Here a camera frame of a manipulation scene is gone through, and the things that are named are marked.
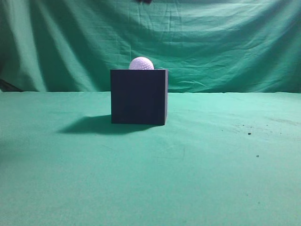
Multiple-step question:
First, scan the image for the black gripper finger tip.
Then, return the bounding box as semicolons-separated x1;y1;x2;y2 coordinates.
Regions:
137;0;152;3

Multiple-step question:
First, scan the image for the green cloth backdrop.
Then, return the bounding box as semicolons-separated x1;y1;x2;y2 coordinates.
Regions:
0;0;301;226

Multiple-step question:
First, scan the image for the dark blue cube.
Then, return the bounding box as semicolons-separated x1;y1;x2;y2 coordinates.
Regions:
110;69;168;126

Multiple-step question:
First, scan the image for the white dimpled golf ball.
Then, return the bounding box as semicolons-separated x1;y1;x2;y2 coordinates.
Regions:
129;56;154;70

